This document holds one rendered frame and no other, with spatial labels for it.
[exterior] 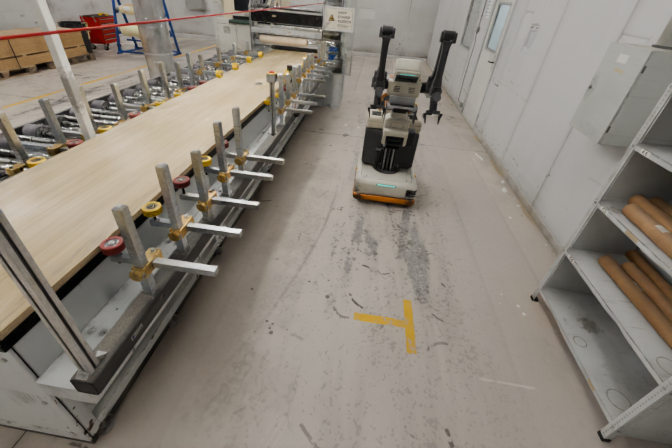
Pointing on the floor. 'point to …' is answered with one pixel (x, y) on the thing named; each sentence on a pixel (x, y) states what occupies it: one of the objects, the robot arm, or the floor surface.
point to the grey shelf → (585, 253)
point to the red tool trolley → (100, 29)
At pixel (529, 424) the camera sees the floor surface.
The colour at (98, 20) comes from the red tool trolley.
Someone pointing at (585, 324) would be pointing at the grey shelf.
